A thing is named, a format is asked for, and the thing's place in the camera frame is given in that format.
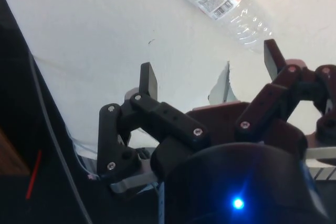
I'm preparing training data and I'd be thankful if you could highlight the black cable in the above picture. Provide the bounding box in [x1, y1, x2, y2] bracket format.
[28, 52, 92, 224]

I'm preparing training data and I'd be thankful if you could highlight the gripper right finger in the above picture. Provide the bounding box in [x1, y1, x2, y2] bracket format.
[234, 39, 336, 154]

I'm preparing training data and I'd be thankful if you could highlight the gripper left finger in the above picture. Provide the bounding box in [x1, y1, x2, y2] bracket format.
[97, 62, 211, 183]

